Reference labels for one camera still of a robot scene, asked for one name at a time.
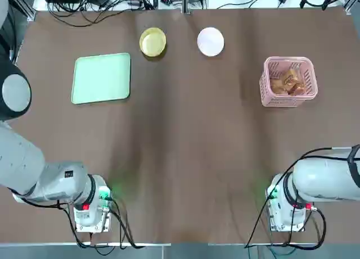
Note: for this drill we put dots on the yellow plate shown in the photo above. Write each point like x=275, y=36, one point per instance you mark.
x=152, y=42

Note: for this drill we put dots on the white plate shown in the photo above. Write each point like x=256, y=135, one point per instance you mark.
x=211, y=41

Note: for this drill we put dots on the green plastic tray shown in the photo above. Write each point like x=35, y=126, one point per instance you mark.
x=101, y=79

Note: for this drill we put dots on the small pink plastic basket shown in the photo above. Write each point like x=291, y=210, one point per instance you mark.
x=281, y=103

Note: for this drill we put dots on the aluminium frame post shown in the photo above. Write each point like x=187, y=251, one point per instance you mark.
x=187, y=0

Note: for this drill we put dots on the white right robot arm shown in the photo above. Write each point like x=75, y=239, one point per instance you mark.
x=323, y=177

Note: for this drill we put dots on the aluminium frame rail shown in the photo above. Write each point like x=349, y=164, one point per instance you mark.
x=29, y=6
x=353, y=2

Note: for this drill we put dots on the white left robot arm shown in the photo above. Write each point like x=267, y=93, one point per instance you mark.
x=17, y=163

